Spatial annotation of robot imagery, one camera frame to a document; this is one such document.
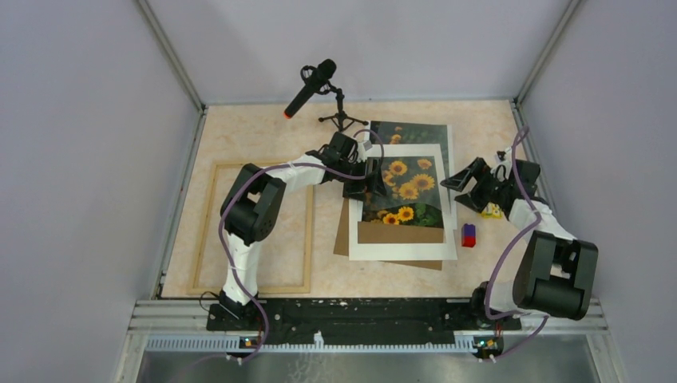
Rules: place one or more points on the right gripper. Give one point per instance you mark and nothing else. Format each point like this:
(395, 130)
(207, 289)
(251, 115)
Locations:
(475, 169)

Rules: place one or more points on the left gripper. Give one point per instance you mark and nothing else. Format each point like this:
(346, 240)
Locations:
(356, 191)

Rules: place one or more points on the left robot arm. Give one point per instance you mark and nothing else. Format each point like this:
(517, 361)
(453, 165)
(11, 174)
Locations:
(251, 209)

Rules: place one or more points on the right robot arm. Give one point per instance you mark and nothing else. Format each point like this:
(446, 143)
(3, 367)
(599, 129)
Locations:
(557, 270)

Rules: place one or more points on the sunflower photo front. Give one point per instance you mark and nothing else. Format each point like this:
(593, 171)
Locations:
(412, 197)

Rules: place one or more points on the sunflower photo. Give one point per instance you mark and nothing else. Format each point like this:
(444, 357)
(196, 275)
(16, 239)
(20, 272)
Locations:
(391, 132)
(412, 197)

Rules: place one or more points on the sunflower photo rear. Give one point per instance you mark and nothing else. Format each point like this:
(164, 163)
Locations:
(391, 132)

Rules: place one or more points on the yellow toy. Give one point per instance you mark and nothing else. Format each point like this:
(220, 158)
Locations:
(492, 211)

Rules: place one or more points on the red blue block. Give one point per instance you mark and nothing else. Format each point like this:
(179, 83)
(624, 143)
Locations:
(468, 235)

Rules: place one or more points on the brown backing board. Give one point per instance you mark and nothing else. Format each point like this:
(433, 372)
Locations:
(341, 246)

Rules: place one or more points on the black tripod stand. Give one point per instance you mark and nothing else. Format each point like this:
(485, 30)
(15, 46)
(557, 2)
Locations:
(341, 120)

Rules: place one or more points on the black microphone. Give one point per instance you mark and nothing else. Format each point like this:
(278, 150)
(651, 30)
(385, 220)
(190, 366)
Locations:
(316, 80)

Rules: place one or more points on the wooden picture frame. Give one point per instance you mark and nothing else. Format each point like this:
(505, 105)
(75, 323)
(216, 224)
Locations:
(285, 256)

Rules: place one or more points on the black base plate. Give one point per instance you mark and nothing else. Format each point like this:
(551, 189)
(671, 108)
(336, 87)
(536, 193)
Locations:
(355, 321)

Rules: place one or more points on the aluminium rail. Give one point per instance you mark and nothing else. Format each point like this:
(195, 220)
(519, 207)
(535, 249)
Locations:
(180, 324)

